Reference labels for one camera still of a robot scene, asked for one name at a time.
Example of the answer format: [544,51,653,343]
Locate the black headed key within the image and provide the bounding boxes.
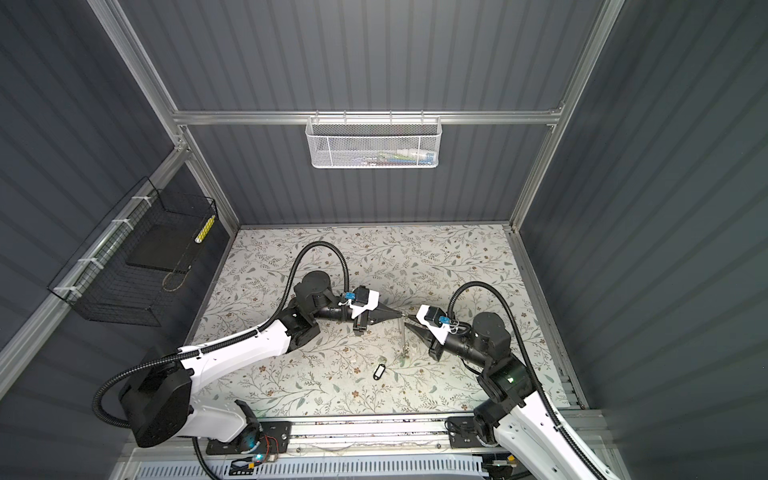
[372,357,387,381]

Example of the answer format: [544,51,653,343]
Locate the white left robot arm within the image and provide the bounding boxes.
[119,271,402,453]

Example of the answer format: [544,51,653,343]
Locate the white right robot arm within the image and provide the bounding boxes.
[406,305,618,479]

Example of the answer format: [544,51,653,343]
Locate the white vented strip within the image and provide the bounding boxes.
[134,457,490,480]

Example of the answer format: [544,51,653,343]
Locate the items in white basket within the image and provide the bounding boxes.
[352,148,438,167]

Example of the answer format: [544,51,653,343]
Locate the yellow marker in basket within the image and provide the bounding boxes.
[194,215,216,244]

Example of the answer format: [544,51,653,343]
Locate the black pad in basket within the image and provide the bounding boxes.
[126,225,202,273]

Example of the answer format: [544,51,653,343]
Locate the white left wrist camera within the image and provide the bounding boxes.
[344,286,380,319]

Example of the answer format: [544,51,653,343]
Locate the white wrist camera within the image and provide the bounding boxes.
[416,305,455,345]
[344,286,380,319]

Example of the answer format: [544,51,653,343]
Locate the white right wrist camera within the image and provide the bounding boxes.
[416,305,455,345]

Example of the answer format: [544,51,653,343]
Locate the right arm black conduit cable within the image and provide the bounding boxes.
[446,280,610,480]

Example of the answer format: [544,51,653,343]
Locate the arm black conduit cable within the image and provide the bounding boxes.
[91,241,351,428]
[446,280,610,480]

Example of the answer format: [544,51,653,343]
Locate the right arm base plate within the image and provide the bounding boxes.
[444,416,498,449]

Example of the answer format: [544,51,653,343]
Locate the aluminium mounting rail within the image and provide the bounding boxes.
[128,413,607,457]

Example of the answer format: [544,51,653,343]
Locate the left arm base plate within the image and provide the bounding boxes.
[205,421,293,456]

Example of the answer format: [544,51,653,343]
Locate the white wire mesh basket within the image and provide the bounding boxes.
[305,118,443,169]

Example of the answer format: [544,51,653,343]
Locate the black wire basket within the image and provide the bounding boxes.
[49,181,218,327]

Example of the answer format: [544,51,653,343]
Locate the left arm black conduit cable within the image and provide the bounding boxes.
[91,241,351,428]

